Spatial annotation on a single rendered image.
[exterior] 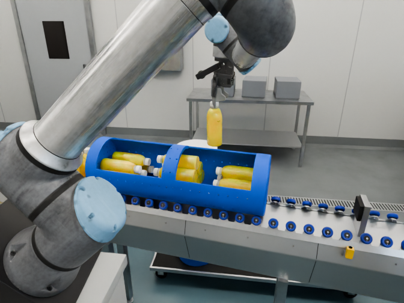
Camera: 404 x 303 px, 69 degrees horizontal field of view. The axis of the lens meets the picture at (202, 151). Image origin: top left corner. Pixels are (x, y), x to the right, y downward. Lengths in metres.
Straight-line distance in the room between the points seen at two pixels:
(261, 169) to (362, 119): 3.99
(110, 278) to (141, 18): 0.70
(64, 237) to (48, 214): 0.06
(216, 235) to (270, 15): 1.08
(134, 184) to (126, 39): 0.95
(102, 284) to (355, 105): 4.59
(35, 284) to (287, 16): 0.79
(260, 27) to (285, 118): 4.34
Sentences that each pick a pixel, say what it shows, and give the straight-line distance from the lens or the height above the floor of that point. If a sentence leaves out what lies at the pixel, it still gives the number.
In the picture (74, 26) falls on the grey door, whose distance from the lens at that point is 5.26.
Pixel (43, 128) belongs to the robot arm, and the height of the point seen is 1.57.
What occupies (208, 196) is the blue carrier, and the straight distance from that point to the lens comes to 1.32.
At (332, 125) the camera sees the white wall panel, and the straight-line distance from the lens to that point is 5.07.
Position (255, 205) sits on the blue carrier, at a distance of 1.31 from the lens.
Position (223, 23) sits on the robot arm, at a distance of 1.12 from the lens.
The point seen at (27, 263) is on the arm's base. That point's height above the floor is 1.26.
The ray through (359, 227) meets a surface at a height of 0.97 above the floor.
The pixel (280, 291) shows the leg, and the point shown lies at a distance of 1.66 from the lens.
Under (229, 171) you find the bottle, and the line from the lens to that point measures 1.43.
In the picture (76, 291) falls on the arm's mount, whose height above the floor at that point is 1.11.
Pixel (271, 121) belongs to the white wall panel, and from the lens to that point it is 4.88.
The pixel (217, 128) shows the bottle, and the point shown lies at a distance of 1.35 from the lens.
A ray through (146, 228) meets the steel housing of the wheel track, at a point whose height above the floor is 0.83.
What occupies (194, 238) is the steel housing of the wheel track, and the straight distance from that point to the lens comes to 1.49.
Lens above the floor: 1.77
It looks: 23 degrees down
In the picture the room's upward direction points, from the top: straight up
